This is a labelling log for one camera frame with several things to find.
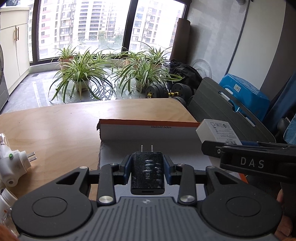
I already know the black plug charger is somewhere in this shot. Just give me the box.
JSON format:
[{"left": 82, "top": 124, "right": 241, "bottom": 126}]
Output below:
[{"left": 130, "top": 150, "right": 165, "bottom": 195}]

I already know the white small carton box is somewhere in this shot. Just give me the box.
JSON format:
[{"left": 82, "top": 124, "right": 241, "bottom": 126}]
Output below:
[{"left": 196, "top": 119, "right": 242, "bottom": 145}]

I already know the white mosquito plug device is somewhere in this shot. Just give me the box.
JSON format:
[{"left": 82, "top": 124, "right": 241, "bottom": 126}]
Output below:
[{"left": 0, "top": 133, "right": 37, "bottom": 190}]

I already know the white cylinder bottle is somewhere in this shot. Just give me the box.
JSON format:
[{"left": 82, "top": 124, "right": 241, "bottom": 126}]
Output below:
[{"left": 0, "top": 188, "right": 18, "bottom": 222}]

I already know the person right hand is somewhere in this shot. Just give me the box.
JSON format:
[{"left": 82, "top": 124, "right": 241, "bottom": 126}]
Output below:
[{"left": 274, "top": 189, "right": 295, "bottom": 240}]

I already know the person left hand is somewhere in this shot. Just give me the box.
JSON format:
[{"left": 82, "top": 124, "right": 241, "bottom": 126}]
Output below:
[{"left": 0, "top": 225, "right": 19, "bottom": 241}]

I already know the orange edged cardboard tray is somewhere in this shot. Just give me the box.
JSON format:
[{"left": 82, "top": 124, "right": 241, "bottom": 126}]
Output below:
[{"left": 96, "top": 118, "right": 249, "bottom": 202}]

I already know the blue plastic stool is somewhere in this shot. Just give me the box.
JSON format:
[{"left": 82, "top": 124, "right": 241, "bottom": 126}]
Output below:
[{"left": 219, "top": 74, "right": 270, "bottom": 121}]

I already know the black dumbbell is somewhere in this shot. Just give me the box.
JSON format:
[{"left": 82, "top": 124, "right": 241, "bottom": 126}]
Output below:
[
  {"left": 145, "top": 83, "right": 193, "bottom": 100},
  {"left": 173, "top": 96, "right": 194, "bottom": 108}
]

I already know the black bag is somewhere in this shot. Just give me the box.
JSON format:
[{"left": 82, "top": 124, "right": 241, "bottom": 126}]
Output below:
[{"left": 166, "top": 59, "right": 203, "bottom": 91}]

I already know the spider plant left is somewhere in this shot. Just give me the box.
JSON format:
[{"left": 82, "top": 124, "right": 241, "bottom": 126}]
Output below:
[{"left": 49, "top": 50, "right": 114, "bottom": 103}]

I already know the white fan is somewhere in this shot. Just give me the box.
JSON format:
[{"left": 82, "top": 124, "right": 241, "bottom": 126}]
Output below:
[{"left": 191, "top": 58, "right": 212, "bottom": 78}]

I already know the spider plant right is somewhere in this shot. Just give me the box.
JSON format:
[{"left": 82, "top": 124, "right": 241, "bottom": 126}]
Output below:
[{"left": 112, "top": 45, "right": 182, "bottom": 93}]

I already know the brown rolled mat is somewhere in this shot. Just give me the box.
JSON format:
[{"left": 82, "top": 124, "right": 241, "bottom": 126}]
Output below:
[{"left": 170, "top": 18, "right": 190, "bottom": 63}]

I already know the small back spider plant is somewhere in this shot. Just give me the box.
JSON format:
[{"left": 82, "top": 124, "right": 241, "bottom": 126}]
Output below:
[{"left": 56, "top": 45, "right": 77, "bottom": 70}]

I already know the grey washing machine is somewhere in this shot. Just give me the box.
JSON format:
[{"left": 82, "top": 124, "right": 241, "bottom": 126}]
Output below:
[{"left": 0, "top": 46, "right": 9, "bottom": 110}]

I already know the white cabinet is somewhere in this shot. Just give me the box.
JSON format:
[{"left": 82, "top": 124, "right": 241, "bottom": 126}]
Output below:
[{"left": 1, "top": 6, "right": 30, "bottom": 94}]

